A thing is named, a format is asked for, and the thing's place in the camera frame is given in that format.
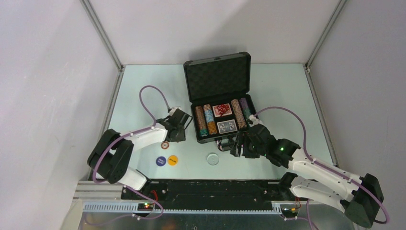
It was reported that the black poker case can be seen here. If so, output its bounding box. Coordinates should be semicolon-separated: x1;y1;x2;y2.
183;52;256;151

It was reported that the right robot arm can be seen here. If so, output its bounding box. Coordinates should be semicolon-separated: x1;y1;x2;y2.
230;124;384;229

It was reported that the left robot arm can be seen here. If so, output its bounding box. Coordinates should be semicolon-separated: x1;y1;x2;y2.
87;107;192;200

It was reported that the red dice set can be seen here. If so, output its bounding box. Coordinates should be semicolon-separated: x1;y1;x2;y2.
212;103;233;117

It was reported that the pink brown chip stack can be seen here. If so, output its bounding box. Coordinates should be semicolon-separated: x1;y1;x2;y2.
231;99;247;129

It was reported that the orange poker chip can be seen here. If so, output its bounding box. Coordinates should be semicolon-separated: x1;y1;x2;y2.
160;141;169;150

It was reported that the blue playing card deck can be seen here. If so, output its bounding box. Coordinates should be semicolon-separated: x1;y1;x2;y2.
217;119;238;134

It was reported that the yellow big blind button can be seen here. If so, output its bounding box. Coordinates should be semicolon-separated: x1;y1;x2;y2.
168;155;179;166

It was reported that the blue orange chip stack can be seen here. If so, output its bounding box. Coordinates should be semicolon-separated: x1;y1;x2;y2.
203;104;218;135

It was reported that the blue small blind button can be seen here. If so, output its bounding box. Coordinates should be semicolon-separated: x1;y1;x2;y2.
156;156;167;167

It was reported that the purple green chip stack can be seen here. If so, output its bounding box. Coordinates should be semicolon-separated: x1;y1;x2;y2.
239;97;255;125

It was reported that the clear dealer button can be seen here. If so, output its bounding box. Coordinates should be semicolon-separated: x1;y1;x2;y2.
206;153;219;166

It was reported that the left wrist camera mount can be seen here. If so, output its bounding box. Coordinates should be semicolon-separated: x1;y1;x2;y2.
168;106;181;116

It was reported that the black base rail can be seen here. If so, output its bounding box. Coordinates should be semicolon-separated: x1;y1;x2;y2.
140;179;296;211

